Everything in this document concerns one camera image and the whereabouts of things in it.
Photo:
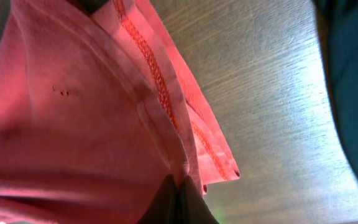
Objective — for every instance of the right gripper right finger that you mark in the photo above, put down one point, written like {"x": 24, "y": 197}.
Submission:
{"x": 192, "y": 208}

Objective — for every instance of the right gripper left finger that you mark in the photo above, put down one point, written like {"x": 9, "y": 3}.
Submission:
{"x": 162, "y": 208}

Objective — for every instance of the orange printed t-shirt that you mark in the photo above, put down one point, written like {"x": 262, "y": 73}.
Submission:
{"x": 95, "y": 111}

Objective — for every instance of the black garment on table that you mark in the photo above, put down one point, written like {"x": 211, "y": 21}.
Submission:
{"x": 341, "y": 17}

